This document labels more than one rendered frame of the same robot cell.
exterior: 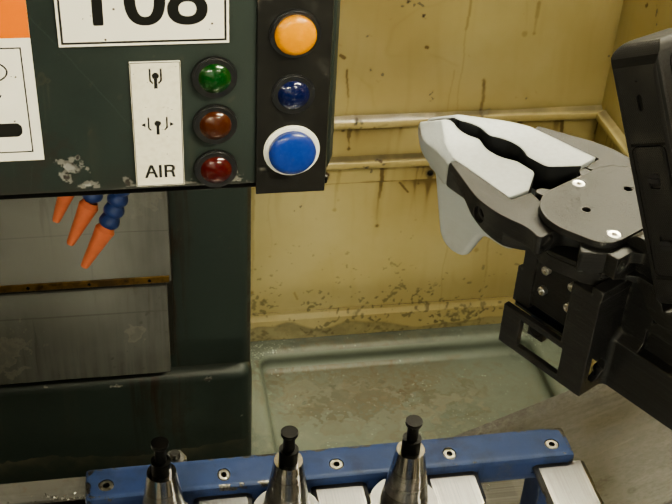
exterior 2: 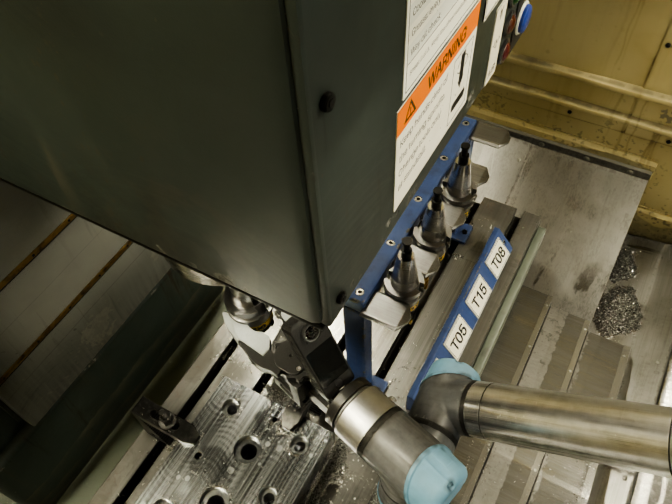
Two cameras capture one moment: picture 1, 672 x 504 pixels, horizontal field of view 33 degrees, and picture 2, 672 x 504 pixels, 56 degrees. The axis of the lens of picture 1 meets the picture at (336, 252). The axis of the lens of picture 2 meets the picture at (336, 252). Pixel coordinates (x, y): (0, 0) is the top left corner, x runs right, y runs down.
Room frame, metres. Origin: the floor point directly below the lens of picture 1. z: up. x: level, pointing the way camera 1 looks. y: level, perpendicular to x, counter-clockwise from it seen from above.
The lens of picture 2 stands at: (0.35, 0.61, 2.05)
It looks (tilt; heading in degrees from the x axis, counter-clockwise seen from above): 53 degrees down; 314
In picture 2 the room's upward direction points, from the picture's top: 4 degrees counter-clockwise
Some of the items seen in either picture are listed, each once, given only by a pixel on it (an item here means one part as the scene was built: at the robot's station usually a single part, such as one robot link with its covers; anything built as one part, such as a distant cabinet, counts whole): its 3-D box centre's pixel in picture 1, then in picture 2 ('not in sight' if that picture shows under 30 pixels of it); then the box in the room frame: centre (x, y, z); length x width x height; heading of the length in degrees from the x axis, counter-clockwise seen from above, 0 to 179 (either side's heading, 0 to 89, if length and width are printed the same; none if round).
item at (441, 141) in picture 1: (461, 199); not in sight; (0.48, -0.06, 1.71); 0.09 x 0.03 x 0.06; 42
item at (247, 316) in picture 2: not in sight; (248, 299); (0.76, 0.36, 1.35); 0.06 x 0.06 x 0.03
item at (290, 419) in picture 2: not in sight; (306, 401); (0.74, 0.32, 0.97); 0.13 x 0.03 x 0.15; 102
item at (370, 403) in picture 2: not in sight; (366, 415); (0.55, 0.38, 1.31); 0.08 x 0.05 x 0.08; 86
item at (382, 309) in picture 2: not in sight; (388, 311); (0.66, 0.19, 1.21); 0.07 x 0.05 x 0.01; 12
